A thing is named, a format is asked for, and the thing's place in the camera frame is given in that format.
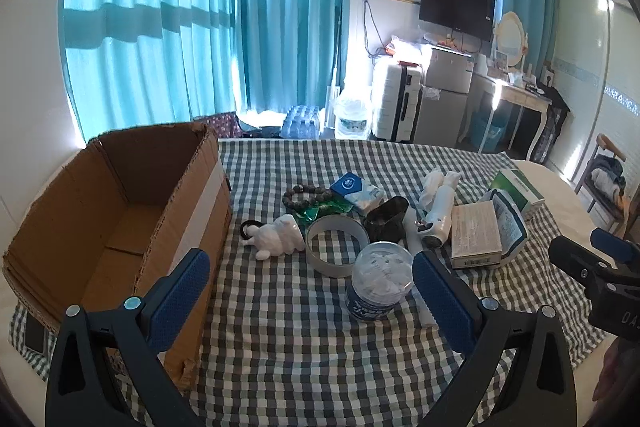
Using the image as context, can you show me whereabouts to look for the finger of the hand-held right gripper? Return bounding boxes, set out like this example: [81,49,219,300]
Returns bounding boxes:
[590,228,640,264]
[548,235,621,293]

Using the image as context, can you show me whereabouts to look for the white wardrobe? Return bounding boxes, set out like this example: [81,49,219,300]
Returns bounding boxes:
[545,0,640,188]

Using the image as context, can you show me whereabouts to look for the wide turquoise curtain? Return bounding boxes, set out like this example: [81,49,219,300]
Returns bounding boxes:
[60,0,242,138]

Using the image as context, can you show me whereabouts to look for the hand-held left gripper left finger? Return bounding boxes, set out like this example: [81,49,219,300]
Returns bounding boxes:
[45,248,211,427]

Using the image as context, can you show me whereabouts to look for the large water jug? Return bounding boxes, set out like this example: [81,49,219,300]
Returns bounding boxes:
[334,93,372,140]

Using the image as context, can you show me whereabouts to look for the white plush toy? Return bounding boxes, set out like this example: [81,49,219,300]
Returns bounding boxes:
[243,214,307,262]

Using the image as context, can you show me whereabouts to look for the black wall television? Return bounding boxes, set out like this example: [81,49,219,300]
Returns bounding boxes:
[419,0,497,42]

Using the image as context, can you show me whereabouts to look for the white bags on suitcase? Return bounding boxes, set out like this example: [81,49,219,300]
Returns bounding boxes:
[385,36,433,62]

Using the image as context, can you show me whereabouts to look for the white dressing table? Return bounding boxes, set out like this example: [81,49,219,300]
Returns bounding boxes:
[470,72,553,160]

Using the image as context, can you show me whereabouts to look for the dark bead bracelet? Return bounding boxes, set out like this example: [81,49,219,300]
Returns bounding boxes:
[282,184,333,212]

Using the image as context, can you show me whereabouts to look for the clear jar with blue label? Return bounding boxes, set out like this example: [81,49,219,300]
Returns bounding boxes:
[346,241,416,323]

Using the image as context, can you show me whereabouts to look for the blue plastic basket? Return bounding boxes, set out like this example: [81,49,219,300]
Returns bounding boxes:
[472,112,506,152]

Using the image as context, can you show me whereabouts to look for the white suitcase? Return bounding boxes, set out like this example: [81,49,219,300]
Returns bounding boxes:
[371,57,426,142]

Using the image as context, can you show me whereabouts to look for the blue white tissue packet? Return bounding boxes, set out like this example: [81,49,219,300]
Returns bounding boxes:
[330,172,386,214]

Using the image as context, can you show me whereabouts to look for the clothes on chair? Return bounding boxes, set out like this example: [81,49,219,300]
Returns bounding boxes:
[590,154,628,208]

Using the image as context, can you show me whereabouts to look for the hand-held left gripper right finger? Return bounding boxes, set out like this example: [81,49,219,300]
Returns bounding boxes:
[411,251,583,427]

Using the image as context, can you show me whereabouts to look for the pack of water bottles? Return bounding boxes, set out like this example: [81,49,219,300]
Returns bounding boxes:
[280,104,325,139]

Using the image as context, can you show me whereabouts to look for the dotted dark bag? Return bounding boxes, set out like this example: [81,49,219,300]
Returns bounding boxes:
[192,112,241,138]

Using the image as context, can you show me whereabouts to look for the dark floor bag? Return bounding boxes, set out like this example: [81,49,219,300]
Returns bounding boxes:
[240,119,283,138]

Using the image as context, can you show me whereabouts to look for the wall cable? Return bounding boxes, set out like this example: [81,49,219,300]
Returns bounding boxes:
[362,0,382,58]

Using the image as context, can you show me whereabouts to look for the black phone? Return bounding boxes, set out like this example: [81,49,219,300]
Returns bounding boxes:
[22,314,48,353]

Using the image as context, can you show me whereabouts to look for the wooden chair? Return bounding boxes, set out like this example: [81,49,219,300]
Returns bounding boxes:
[575,133,636,233]

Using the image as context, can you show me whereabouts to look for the person's right hand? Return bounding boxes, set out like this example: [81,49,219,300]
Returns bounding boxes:
[594,338,640,408]

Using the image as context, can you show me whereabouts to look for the silver fridge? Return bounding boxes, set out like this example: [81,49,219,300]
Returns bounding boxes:
[414,44,475,148]

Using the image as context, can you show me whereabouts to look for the oval white mirror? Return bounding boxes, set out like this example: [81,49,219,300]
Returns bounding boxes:
[495,11,528,68]

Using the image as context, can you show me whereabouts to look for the large clear tape roll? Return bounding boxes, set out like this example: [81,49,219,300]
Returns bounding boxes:
[305,215,370,278]

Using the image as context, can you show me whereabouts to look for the green white box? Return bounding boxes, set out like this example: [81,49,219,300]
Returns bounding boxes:
[489,168,546,220]

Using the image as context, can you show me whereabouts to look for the brown cardboard box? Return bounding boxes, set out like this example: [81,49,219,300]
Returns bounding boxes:
[2,122,233,390]

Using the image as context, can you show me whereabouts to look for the green plastic packet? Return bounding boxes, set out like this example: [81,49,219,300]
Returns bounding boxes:
[295,201,353,224]

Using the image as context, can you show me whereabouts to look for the narrow turquoise curtain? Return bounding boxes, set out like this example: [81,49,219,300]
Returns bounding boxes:
[232,0,351,118]

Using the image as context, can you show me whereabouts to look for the white plastic bag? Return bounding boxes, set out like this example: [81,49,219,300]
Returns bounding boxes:
[419,169,446,211]

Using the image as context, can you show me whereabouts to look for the beige box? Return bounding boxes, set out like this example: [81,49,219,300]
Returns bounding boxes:
[450,201,503,270]

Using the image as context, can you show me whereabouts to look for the white handheld device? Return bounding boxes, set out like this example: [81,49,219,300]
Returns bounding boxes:
[422,172,463,250]

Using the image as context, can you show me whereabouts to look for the black hanging bag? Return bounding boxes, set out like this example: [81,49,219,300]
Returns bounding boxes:
[530,84,571,165]

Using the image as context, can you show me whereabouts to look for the checked grey white cloth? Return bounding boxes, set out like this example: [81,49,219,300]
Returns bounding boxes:
[10,138,608,427]

